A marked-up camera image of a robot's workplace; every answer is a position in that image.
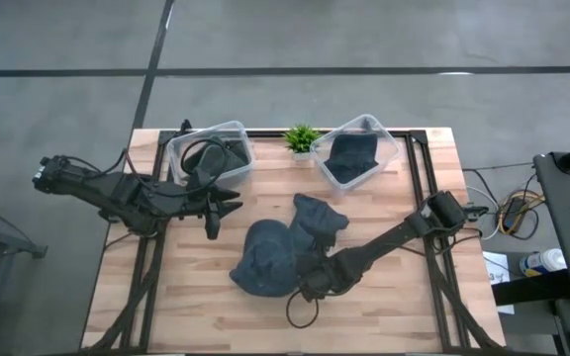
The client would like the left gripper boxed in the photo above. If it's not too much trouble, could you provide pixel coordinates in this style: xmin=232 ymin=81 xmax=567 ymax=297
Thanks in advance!
xmin=185 ymin=183 xmax=243 ymax=241

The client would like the grey-green washed cap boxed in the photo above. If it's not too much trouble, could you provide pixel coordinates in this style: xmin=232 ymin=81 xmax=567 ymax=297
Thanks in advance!
xmin=183 ymin=137 xmax=251 ymax=182

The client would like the dark denim cap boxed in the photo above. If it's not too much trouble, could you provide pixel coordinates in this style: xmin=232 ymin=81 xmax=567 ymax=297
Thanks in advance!
xmin=289 ymin=193 xmax=351 ymax=251

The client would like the dark blue cloth pile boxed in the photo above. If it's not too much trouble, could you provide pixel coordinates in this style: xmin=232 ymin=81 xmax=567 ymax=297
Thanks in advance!
xmin=229 ymin=219 xmax=302 ymax=299

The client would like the dark navy cap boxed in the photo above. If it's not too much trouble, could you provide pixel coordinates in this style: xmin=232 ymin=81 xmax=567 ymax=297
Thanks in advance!
xmin=323 ymin=132 xmax=380 ymax=186

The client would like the clear plastic bin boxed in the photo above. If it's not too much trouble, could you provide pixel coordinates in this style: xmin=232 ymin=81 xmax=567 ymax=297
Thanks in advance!
xmin=309 ymin=113 xmax=401 ymax=192
xmin=165 ymin=120 xmax=256 ymax=188

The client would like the artificial plant in white pot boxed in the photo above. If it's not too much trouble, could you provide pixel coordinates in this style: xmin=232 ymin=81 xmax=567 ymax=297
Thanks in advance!
xmin=282 ymin=123 xmax=324 ymax=162

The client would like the white paper sheet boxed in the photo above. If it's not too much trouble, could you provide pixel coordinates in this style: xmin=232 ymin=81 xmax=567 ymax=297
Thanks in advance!
xmin=482 ymin=250 xmax=517 ymax=316

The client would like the black power adapter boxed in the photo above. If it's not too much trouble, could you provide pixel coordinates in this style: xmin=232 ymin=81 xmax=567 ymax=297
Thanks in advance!
xmin=502 ymin=197 xmax=528 ymax=231

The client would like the black stand base bar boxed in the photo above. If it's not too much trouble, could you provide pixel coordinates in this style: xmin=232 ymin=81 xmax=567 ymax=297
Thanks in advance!
xmin=491 ymin=269 xmax=570 ymax=307

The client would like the white blue wipes canister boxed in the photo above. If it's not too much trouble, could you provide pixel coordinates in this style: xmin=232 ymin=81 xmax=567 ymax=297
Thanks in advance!
xmin=519 ymin=247 xmax=568 ymax=278

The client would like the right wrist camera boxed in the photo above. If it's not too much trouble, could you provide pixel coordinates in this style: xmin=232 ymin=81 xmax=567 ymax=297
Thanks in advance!
xmin=298 ymin=280 xmax=327 ymax=303

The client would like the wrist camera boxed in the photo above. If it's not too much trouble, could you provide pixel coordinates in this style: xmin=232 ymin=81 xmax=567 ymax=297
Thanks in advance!
xmin=185 ymin=167 xmax=210 ymax=192
xmin=298 ymin=280 xmax=327 ymax=303

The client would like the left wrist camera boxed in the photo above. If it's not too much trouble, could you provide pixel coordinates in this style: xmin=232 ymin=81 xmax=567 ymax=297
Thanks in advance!
xmin=185 ymin=167 xmax=210 ymax=192

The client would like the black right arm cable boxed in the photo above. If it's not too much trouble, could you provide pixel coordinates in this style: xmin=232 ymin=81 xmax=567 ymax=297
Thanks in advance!
xmin=285 ymin=289 xmax=321 ymax=330

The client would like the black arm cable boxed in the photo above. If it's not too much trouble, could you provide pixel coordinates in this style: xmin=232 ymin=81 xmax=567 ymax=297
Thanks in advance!
xmin=285 ymin=289 xmax=321 ymax=330
xmin=179 ymin=136 xmax=235 ymax=199

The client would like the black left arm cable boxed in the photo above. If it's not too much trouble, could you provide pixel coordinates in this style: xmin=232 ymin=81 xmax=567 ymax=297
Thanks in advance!
xmin=179 ymin=136 xmax=235 ymax=199

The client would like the yellow cable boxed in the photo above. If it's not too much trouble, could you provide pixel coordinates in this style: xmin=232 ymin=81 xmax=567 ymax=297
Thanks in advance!
xmin=497 ymin=190 xmax=546 ymax=236

